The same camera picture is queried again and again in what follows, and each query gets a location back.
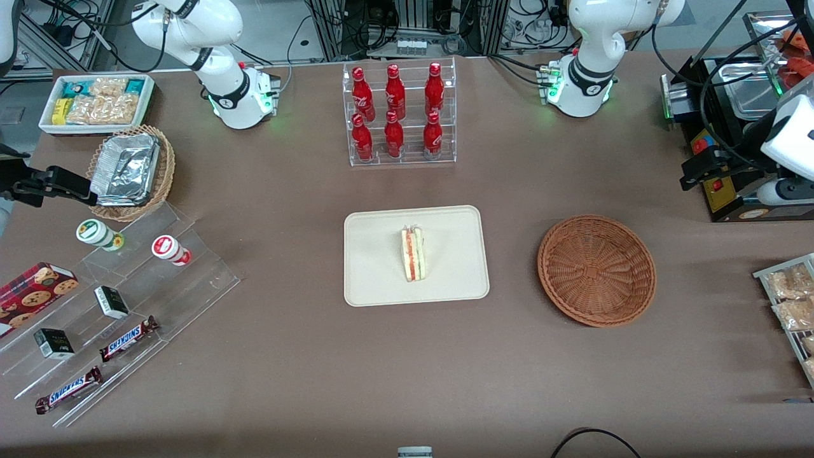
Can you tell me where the clear acrylic stepped display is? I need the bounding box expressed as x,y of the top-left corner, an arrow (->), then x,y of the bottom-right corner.
0,202 -> 241,428

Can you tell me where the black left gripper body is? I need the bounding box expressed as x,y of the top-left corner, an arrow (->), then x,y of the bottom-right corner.
717,143 -> 761,182

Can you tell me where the red lid snack cup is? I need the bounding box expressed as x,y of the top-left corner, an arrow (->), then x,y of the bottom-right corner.
151,235 -> 192,267

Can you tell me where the small black box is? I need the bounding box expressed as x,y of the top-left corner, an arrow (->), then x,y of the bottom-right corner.
34,328 -> 75,360
94,286 -> 130,320

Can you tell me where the aluminium frame rack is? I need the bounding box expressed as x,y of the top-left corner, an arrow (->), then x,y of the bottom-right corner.
305,0 -> 509,59

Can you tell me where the black cable loop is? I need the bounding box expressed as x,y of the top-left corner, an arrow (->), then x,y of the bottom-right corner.
550,427 -> 643,458

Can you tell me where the round brown wicker basket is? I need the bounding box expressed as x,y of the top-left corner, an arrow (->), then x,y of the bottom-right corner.
537,215 -> 657,328

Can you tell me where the stainless steel pan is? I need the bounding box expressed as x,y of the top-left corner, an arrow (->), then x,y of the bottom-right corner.
719,62 -> 789,120

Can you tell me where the black food warmer appliance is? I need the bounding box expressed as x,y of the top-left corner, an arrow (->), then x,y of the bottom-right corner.
659,10 -> 814,223

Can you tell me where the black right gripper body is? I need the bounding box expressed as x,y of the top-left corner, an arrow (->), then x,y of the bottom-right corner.
11,177 -> 50,208

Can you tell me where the triangular sandwich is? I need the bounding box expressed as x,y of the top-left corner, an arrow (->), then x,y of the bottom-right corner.
400,224 -> 427,282

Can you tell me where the beige plastic tray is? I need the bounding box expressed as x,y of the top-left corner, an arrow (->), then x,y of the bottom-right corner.
344,205 -> 490,307

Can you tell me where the oval light wicker basket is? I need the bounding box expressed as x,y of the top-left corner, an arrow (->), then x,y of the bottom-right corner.
86,125 -> 176,223

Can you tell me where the red cookie box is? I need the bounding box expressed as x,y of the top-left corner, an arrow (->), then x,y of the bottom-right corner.
0,262 -> 80,338

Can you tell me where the clear acrylic bottle rack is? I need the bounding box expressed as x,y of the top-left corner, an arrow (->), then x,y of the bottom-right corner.
342,56 -> 457,167

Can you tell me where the red fried food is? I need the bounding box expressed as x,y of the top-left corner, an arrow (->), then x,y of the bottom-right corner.
779,29 -> 814,90

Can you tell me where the snickers chocolate bar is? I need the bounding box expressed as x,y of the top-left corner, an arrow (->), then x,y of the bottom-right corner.
35,366 -> 104,415
99,316 -> 160,363

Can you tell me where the green lid snack cup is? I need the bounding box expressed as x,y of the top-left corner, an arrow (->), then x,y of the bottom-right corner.
76,219 -> 125,252

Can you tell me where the red cola bottle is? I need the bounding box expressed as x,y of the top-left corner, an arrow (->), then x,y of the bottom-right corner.
385,64 -> 406,121
352,113 -> 375,162
352,67 -> 376,123
384,111 -> 405,159
424,62 -> 445,118
423,111 -> 443,160

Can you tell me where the clear bag of crackers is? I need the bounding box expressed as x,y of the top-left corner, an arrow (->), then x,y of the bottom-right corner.
102,94 -> 139,125
66,95 -> 106,125
89,78 -> 129,97

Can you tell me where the white rectangular snack bin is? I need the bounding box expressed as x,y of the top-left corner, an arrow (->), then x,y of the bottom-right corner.
38,73 -> 156,137

